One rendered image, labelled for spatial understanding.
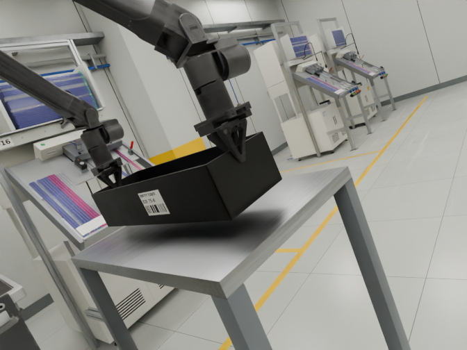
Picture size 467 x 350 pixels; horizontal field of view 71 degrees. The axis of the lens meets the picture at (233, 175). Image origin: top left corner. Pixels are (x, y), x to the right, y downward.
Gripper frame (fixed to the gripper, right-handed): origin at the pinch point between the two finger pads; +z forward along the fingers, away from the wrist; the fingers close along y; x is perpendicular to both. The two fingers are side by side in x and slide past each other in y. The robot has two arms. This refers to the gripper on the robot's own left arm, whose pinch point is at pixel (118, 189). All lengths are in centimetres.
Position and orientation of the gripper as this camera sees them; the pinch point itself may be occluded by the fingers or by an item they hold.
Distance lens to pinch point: 109.8
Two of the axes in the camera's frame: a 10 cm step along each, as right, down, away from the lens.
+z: 3.9, 9.0, 1.9
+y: -6.7, 1.3, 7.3
